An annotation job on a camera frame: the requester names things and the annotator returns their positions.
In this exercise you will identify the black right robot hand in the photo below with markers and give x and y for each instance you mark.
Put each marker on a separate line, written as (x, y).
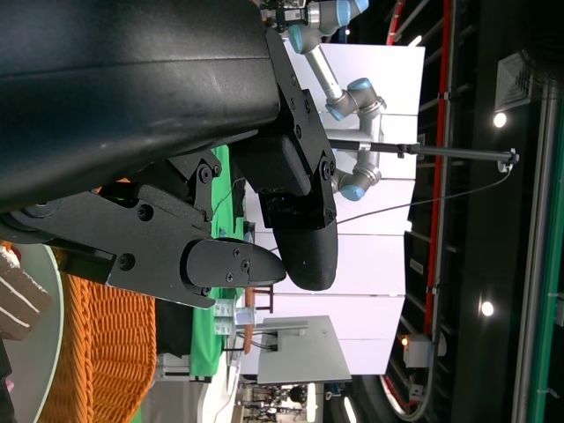
(4, 374)

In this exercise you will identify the white wall box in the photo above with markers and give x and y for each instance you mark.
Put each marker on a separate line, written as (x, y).
(420, 350)

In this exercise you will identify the red ceiling rail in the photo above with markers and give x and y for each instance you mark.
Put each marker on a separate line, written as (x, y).
(440, 145)

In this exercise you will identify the pale green bowl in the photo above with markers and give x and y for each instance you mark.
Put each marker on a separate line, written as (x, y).
(39, 352)

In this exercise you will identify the green tablecloth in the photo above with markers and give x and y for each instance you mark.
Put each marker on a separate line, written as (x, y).
(205, 343)

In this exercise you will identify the black backdrop cloth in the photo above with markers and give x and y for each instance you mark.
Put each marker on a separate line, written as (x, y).
(174, 330)

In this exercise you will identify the brown chocolate cake slice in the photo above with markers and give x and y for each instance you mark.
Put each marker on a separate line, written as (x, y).
(17, 299)

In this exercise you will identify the round ceiling light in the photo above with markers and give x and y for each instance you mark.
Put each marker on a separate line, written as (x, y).
(487, 308)
(500, 120)

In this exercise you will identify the orange wicker basket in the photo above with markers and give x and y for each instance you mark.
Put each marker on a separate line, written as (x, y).
(114, 343)

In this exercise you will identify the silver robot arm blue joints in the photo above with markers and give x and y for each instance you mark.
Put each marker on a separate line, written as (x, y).
(326, 79)

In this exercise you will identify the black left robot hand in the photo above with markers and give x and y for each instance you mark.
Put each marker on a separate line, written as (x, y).
(132, 110)

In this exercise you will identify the long black pole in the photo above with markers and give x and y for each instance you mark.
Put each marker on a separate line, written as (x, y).
(462, 153)

